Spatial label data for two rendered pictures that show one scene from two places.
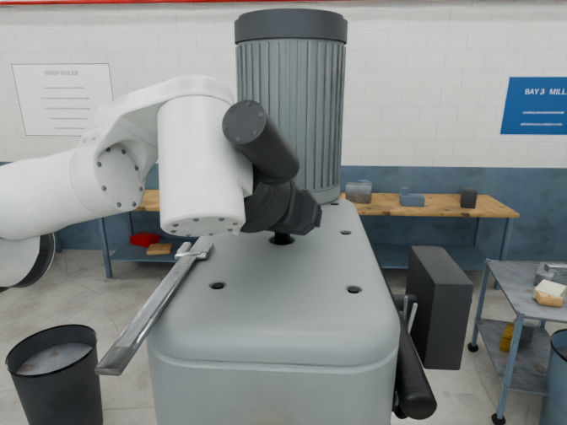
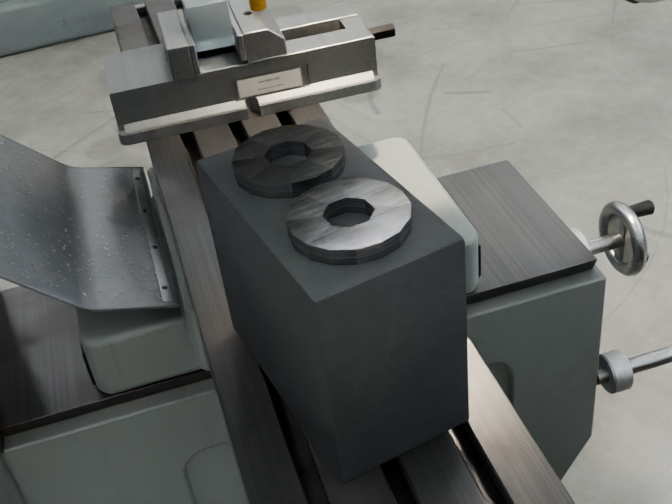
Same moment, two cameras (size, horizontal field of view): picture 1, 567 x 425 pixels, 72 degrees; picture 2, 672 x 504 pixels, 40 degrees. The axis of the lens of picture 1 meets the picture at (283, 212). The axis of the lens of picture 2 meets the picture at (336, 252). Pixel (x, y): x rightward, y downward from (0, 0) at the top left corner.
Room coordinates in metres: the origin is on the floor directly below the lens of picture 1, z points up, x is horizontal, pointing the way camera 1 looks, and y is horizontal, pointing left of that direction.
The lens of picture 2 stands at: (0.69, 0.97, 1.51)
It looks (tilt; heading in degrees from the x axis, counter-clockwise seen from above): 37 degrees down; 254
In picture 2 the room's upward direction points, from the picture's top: 7 degrees counter-clockwise
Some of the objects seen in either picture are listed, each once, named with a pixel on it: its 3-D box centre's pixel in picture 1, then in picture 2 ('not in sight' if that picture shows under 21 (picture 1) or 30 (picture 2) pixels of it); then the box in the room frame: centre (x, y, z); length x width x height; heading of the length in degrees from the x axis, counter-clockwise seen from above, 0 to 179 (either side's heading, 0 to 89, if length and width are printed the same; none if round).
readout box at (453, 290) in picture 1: (435, 303); not in sight; (0.78, -0.35, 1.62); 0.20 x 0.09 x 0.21; 176
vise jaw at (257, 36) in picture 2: not in sight; (253, 26); (0.44, -0.15, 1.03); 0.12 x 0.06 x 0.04; 84
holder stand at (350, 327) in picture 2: not in sight; (331, 283); (0.53, 0.40, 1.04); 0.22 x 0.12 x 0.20; 98
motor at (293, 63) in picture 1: (290, 111); not in sight; (0.76, -0.01, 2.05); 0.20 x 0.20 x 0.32
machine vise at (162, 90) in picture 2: not in sight; (238, 55); (0.47, -0.15, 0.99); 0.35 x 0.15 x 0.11; 174
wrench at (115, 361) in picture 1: (166, 290); not in sight; (0.36, 0.12, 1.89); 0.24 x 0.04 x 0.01; 176
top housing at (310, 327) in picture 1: (282, 285); not in sight; (0.52, 0.00, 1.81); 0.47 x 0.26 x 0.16; 176
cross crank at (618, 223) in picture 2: not in sight; (601, 244); (0.01, 0.03, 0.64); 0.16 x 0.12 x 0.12; 176
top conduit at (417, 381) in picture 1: (377, 293); not in sight; (0.53, -0.15, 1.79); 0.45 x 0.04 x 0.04; 176
